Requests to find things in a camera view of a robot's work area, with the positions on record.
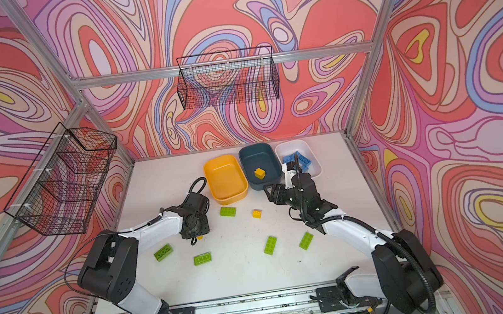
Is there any yellow plastic bin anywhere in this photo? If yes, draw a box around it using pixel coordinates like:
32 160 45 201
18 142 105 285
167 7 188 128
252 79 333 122
204 155 249 206

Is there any blue lego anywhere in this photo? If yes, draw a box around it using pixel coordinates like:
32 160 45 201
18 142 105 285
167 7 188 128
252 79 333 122
282 151 312 172

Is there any white plastic bin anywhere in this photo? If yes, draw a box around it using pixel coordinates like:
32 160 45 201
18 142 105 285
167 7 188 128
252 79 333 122
275 140 323 178

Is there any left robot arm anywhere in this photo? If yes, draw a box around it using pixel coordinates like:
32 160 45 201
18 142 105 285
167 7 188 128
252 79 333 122
77 192 210 314

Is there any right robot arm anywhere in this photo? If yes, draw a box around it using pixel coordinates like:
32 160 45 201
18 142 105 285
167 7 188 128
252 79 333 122
264 173 444 314

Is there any black wire basket back wall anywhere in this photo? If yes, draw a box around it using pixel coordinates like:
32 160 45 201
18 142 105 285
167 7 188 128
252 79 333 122
176 45 281 110

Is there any black wire basket wall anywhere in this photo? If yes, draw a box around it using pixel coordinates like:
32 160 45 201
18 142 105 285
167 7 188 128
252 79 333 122
176 45 281 110
4 123 118 237

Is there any black wire basket left wall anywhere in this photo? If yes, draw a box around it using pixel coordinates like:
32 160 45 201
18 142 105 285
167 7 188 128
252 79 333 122
4 123 118 237

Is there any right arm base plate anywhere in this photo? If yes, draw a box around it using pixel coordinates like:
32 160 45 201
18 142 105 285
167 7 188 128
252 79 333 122
310 285 383 313

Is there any small yellow lego centre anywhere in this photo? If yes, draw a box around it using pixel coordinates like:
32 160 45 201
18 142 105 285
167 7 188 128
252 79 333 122
252 210 262 219

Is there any green lego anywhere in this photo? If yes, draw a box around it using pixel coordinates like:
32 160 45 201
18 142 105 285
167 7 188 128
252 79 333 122
264 235 278 256
299 232 314 251
193 252 213 266
153 243 173 262
219 206 237 218

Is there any dark teal plastic bin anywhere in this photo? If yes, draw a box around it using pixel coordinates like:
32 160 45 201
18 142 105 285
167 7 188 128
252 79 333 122
238 143 283 191

